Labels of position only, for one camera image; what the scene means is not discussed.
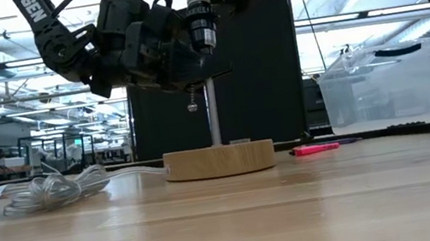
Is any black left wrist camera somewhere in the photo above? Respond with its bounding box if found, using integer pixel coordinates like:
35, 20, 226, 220
91, 0, 156, 44

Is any table lamp with wooden base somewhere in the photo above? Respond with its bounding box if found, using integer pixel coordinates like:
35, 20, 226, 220
139, 0, 279, 187

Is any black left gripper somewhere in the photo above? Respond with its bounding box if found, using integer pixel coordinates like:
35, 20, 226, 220
80, 0, 236, 109

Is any dark purple pen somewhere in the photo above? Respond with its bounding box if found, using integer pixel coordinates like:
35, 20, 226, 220
309, 134, 362, 150

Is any clear lamp power cord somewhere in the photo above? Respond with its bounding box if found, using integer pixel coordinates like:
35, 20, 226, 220
0, 153, 173, 220

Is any black equipment cabinet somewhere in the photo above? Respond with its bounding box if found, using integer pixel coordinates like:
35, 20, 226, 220
302, 75, 332, 128

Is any clear plastic storage bin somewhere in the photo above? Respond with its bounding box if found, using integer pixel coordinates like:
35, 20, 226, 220
312, 37, 430, 141

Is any pink highlighter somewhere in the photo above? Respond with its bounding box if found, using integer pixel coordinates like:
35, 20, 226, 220
288, 140, 341, 159

